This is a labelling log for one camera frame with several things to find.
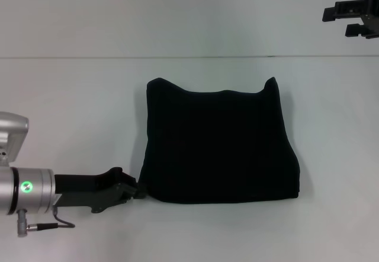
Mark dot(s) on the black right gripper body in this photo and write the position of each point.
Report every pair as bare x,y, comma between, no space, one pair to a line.
372,16

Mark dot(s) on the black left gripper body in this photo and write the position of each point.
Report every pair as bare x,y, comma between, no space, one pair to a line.
89,188

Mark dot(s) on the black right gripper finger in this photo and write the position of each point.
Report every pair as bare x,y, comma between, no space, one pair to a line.
356,31
343,9

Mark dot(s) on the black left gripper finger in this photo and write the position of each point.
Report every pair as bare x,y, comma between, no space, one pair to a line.
141,191

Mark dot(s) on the black shirt with white print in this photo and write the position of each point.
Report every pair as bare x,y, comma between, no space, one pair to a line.
219,143

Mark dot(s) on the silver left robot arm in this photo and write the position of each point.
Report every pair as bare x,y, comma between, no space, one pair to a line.
23,185

